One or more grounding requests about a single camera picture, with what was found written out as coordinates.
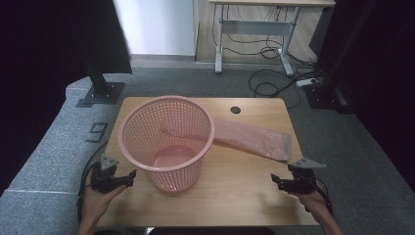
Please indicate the pink mesh plastic basket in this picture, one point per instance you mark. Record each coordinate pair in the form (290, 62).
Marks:
(169, 163)

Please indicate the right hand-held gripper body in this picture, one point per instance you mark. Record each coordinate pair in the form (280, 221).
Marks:
(301, 182)

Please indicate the white power strip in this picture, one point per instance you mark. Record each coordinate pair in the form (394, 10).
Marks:
(306, 82)

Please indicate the white desk frame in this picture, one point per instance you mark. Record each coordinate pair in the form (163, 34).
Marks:
(257, 27)

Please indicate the pink plastic bag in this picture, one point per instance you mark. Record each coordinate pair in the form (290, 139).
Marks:
(254, 138)

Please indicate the person's right hand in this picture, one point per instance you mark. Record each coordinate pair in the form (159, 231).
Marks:
(314, 202)

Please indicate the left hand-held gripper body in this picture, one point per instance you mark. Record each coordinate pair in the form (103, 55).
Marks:
(104, 181)

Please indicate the black metal stand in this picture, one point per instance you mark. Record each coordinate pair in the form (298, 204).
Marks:
(98, 83)
(332, 75)

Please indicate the person's left hand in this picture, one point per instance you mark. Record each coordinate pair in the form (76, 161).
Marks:
(94, 204)

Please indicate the black round table grommet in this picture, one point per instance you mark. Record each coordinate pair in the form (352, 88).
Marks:
(235, 110)

